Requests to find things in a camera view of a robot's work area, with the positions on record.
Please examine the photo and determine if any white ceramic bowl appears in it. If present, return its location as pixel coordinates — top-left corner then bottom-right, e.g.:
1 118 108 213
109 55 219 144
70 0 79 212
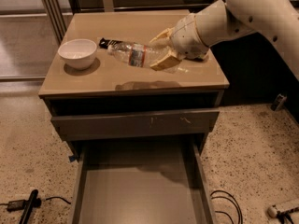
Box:
58 39 97 70

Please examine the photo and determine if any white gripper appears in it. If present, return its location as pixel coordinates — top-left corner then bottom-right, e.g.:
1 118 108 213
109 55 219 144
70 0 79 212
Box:
149 13 209 71

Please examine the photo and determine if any grey drawer cabinet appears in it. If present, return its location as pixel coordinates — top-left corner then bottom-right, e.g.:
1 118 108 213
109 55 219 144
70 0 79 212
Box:
37 9 231 224

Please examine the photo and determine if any open grey middle drawer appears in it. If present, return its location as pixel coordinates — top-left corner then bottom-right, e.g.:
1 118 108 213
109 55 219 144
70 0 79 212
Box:
67 135 217 224

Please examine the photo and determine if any black bar on floor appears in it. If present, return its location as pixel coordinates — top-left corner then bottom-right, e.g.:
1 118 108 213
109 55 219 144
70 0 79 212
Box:
19 189 41 224

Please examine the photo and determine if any black floor cable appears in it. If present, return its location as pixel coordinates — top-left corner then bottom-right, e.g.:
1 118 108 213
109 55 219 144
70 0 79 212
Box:
209 189 244 224

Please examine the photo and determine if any white power strip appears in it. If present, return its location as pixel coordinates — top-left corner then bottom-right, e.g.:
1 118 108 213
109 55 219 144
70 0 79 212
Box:
266 197 299 218

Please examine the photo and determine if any black snack packet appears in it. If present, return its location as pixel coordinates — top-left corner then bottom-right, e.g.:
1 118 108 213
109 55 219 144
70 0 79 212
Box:
99 38 120 49

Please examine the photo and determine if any clear plastic water bottle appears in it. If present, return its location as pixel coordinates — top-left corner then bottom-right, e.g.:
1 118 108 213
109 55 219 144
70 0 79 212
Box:
107 42 178 73

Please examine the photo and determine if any black power adapter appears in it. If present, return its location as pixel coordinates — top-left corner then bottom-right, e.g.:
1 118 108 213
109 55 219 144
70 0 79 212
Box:
7 200 26 212

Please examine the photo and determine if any small grey floor device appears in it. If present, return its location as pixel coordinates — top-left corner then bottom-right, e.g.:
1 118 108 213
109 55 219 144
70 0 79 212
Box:
271 93 287 111

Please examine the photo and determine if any blue tape piece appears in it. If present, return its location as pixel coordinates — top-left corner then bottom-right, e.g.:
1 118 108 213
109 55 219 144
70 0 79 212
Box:
68 155 77 162

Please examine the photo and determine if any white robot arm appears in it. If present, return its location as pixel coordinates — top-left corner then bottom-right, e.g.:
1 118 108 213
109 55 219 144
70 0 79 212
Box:
150 0 299 79

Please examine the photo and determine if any grey top drawer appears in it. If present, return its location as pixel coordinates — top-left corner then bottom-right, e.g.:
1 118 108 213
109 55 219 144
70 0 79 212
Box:
51 109 219 141

